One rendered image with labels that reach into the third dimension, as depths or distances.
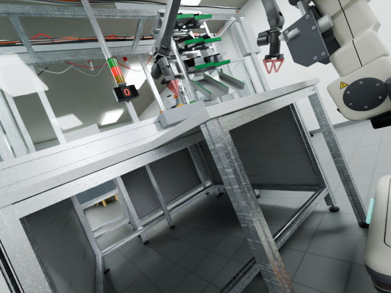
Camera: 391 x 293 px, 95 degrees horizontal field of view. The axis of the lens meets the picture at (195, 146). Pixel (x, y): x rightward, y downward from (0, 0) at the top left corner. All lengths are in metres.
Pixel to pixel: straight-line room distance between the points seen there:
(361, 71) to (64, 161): 1.00
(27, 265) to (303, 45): 1.07
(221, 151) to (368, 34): 0.56
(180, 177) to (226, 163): 2.19
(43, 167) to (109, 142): 0.21
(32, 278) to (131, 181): 1.83
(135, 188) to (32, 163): 1.79
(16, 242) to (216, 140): 0.58
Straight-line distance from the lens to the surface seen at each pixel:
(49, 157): 0.75
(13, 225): 0.69
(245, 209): 0.49
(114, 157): 0.66
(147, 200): 2.49
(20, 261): 0.71
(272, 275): 0.59
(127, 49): 2.44
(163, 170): 2.54
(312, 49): 0.80
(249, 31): 2.89
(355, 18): 0.85
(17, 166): 0.77
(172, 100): 1.04
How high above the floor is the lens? 0.79
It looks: 1 degrees down
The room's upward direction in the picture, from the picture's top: 23 degrees counter-clockwise
